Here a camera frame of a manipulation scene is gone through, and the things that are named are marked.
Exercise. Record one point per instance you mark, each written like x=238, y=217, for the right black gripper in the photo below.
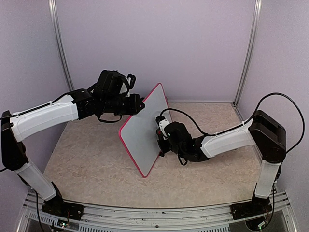
x=163, y=150

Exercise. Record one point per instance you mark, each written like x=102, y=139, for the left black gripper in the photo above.
x=136, y=101

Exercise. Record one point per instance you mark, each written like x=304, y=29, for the pink framed whiteboard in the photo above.
x=138, y=133

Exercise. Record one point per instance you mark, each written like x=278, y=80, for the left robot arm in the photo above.
x=109, y=95

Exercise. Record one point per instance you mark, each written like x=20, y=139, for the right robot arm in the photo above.
x=260, y=130

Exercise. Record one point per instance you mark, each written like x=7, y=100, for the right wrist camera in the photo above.
x=162, y=122

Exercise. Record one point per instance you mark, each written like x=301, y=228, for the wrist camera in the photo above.
x=128, y=84
x=162, y=122

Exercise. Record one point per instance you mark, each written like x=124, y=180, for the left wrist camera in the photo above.
x=128, y=84

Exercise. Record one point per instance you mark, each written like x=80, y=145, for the front aluminium rail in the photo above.
x=213, y=218

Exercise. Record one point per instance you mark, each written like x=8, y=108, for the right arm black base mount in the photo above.
x=255, y=206

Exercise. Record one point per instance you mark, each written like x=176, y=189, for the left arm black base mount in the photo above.
x=58, y=207

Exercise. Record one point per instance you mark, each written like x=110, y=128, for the left aluminium frame post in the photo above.
x=59, y=44

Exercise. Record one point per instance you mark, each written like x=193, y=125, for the aluminium frame post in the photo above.
x=59, y=44
x=249, y=52

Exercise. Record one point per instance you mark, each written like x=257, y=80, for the right aluminium frame post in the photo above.
x=249, y=52

